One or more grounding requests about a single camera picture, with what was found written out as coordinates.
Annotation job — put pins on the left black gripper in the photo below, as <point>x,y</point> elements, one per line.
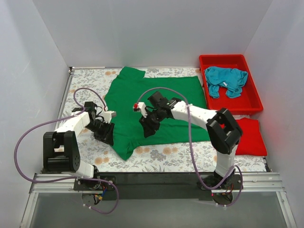
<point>104,129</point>

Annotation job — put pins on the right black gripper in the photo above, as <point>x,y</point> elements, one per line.
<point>150,121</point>

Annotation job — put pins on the green t shirt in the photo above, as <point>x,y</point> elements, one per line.
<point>127,88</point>

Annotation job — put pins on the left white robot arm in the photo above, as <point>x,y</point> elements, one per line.
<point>60,148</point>

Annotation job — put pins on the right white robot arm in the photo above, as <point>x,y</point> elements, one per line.
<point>224,131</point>

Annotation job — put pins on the floral table cloth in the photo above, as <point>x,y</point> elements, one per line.
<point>168,157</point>

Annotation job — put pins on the blue t shirt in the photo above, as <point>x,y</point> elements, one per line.
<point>232,79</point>

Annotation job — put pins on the folded red t shirt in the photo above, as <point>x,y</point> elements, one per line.
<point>251,142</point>

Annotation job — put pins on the red plastic bin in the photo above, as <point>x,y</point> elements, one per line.
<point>248,103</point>

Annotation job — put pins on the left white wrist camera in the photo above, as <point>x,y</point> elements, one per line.
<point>108,116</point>

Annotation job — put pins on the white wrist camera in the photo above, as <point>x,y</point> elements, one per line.
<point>141,108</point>
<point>108,116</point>

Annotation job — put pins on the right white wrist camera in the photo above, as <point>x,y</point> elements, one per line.
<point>141,108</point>

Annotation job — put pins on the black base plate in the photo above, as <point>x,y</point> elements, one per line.
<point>157,185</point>

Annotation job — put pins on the aluminium rail frame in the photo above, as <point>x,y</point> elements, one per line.
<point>260,202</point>

